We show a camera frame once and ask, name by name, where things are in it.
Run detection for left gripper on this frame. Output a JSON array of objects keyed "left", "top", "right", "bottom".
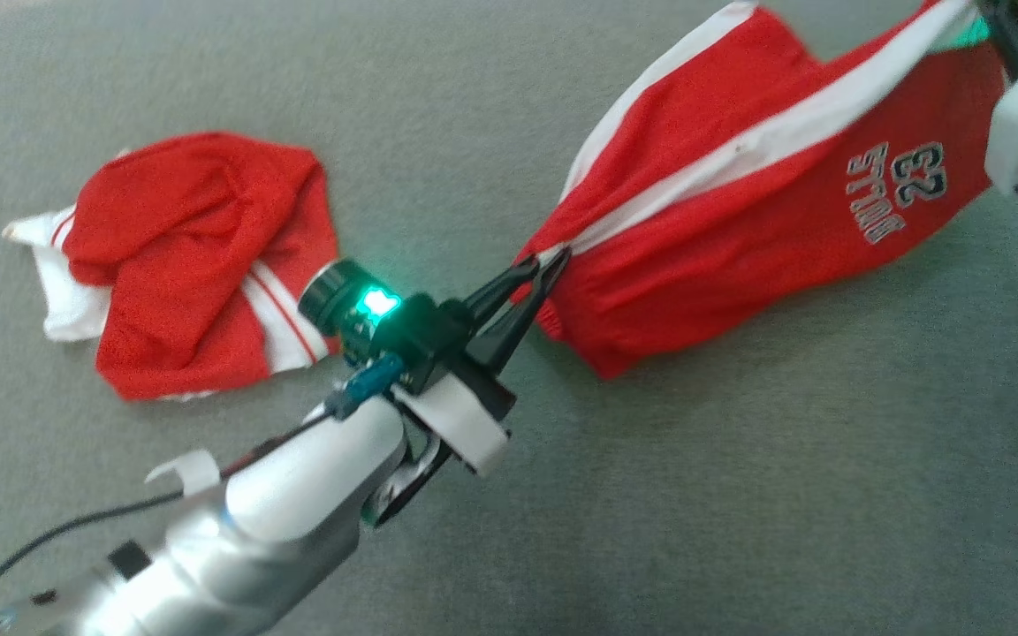
[{"left": 384, "top": 246, "right": 574, "bottom": 479}]

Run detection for red basketball jersey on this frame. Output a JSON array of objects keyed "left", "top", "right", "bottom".
[{"left": 513, "top": 0, "right": 1009, "bottom": 381}]

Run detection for red basketball shorts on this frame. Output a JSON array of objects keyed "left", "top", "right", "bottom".
[{"left": 2, "top": 131, "right": 342, "bottom": 403}]

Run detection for teal cable connector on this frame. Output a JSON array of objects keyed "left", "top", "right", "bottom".
[{"left": 325, "top": 352, "right": 406, "bottom": 421}]

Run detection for thin black left-arm cable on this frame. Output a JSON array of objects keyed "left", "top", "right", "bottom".
[{"left": 0, "top": 406, "right": 342, "bottom": 632}]

